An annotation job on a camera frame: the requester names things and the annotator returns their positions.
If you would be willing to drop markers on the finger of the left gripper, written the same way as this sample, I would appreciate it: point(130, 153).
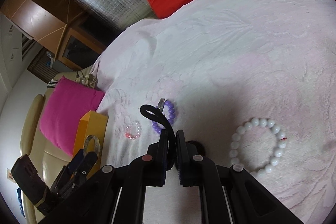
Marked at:
point(80, 174)
point(65, 175)

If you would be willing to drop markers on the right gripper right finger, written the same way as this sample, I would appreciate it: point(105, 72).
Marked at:
point(227, 195)

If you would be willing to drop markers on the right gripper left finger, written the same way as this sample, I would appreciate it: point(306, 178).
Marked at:
point(116, 195)

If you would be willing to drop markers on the silver metal wristwatch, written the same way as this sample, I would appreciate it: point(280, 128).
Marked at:
point(161, 104)

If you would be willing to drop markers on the beige leather sofa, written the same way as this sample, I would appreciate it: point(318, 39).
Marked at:
point(46, 158)

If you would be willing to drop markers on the thin metal bangle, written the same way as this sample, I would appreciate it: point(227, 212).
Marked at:
point(91, 144)

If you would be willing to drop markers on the orange cardboard tray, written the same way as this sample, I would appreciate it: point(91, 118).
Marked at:
point(92, 123)

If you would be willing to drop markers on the magenta cushion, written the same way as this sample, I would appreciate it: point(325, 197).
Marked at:
point(67, 104)

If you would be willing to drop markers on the olive crumpled cloth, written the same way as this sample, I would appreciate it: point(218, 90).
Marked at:
point(88, 80)

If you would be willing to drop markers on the wooden cabinet column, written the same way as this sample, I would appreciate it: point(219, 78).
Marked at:
point(73, 36)

